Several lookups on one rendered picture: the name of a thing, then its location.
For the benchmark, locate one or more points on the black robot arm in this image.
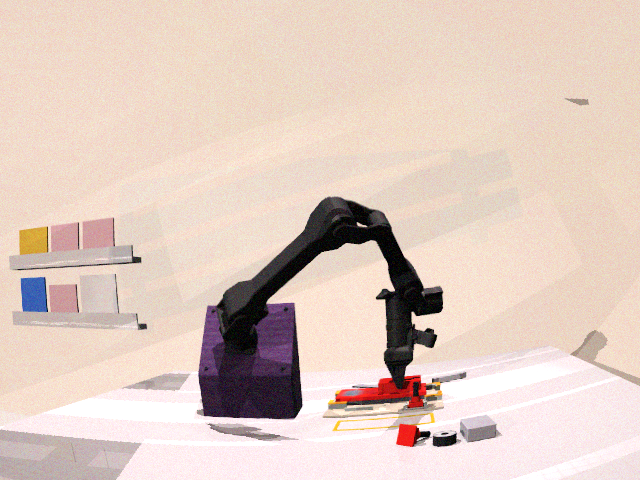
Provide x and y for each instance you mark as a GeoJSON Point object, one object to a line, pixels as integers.
{"type": "Point", "coordinates": [332, 224]}

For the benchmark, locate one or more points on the black toy car tyre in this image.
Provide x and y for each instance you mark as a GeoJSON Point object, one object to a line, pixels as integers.
{"type": "Point", "coordinates": [444, 438]}

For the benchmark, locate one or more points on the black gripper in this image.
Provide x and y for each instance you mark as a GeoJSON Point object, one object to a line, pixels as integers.
{"type": "Point", "coordinates": [398, 354]}

